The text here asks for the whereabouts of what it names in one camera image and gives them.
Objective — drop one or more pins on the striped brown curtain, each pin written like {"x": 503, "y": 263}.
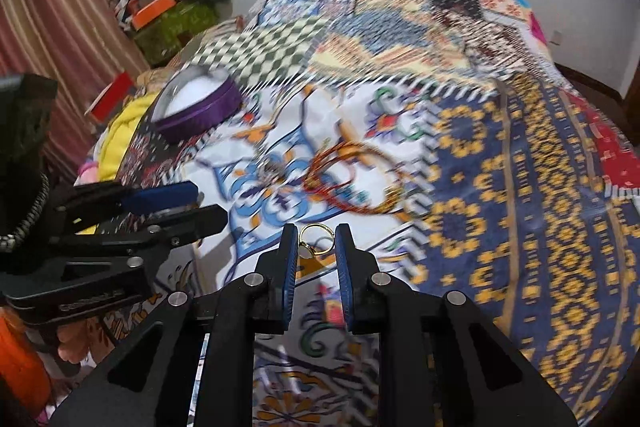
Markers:
{"x": 50, "y": 17}

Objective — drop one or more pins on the orange box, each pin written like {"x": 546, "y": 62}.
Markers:
{"x": 152, "y": 9}

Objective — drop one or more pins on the red and gold bangles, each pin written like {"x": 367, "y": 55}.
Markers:
{"x": 352, "y": 179}

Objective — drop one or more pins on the person's left forearm orange sleeve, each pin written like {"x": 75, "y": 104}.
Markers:
{"x": 17, "y": 357}

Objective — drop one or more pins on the purple round jewelry box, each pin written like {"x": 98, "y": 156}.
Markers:
{"x": 197, "y": 104}

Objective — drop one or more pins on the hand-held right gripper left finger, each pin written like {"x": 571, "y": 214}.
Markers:
{"x": 289, "y": 274}

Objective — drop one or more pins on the dark wooden bed frame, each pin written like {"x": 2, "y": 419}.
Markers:
{"x": 592, "y": 84}

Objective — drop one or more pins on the pile of bags and boxes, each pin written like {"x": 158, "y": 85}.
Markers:
{"x": 175, "y": 24}

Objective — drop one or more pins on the person's left hand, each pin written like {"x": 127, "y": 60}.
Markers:
{"x": 75, "y": 347}

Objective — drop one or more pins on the yellow cloth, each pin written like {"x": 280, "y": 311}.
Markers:
{"x": 122, "y": 127}

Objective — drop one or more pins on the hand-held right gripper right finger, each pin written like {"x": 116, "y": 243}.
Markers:
{"x": 344, "y": 279}

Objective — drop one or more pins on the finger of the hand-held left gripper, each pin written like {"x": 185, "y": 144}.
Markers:
{"x": 160, "y": 197}
{"x": 195, "y": 222}

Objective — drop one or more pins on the red box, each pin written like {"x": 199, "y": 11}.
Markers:
{"x": 107, "y": 99}

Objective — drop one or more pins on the colourful patchwork printed blanket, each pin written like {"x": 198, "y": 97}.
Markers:
{"x": 500, "y": 157}

